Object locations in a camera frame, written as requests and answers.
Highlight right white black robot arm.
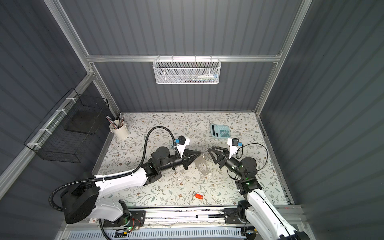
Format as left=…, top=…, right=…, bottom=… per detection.
left=208, top=147, right=309, bottom=240

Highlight white tube in basket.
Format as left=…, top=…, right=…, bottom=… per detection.
left=192, top=74, right=219, bottom=81

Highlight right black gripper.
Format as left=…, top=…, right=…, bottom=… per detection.
left=209, top=146, right=245, bottom=181

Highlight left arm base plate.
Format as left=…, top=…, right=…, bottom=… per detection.
left=103, top=211, right=147, bottom=228

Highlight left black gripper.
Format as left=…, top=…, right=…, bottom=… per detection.
left=159, top=149, right=201, bottom=174

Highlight aluminium front rail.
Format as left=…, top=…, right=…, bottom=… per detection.
left=61, top=205, right=308, bottom=230

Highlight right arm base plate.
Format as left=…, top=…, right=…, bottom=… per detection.
left=224, top=207, right=247, bottom=225

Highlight white pencil cup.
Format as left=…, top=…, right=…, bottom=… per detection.
left=106, top=116, right=129, bottom=140

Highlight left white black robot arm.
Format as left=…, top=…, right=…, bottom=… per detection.
left=61, top=147, right=201, bottom=226

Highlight light blue calculator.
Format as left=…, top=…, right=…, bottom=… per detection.
left=210, top=124, right=231, bottom=139

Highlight white wire mesh basket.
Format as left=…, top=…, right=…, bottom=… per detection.
left=153, top=59, right=222, bottom=85

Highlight black corrugated cable hose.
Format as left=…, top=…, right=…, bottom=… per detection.
left=48, top=125, right=177, bottom=213

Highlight red key lower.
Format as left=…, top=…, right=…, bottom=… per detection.
left=194, top=193, right=204, bottom=200

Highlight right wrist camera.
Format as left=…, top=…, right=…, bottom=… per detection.
left=227, top=138, right=243, bottom=158

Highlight white perforated cable tray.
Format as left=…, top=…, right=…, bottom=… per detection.
left=65, top=227, right=247, bottom=240

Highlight black wire mesh basket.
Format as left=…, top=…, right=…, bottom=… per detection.
left=24, top=90, right=110, bottom=164

